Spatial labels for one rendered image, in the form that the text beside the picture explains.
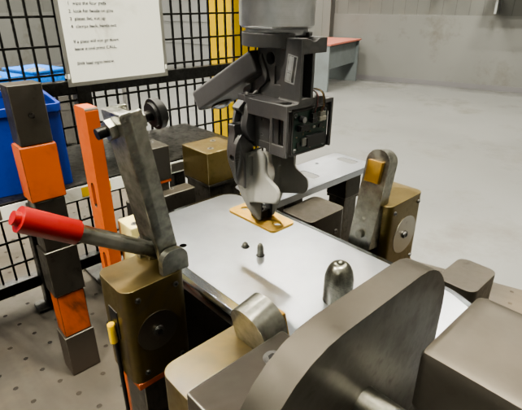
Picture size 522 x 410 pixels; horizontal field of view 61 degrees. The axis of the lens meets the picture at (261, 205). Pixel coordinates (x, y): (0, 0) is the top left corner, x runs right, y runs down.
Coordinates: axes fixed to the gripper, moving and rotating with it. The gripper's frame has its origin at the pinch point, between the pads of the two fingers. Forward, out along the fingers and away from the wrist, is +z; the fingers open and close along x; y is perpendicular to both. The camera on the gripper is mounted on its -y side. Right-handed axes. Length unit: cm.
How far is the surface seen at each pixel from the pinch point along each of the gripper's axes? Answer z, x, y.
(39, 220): -6.7, -25.0, 0.7
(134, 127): -12.9, -16.3, 1.5
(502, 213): 107, 268, -47
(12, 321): 38, -22, -51
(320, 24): 19, 631, -519
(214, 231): 7.3, -0.5, -9.2
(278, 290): 7.1, -3.7, 7.0
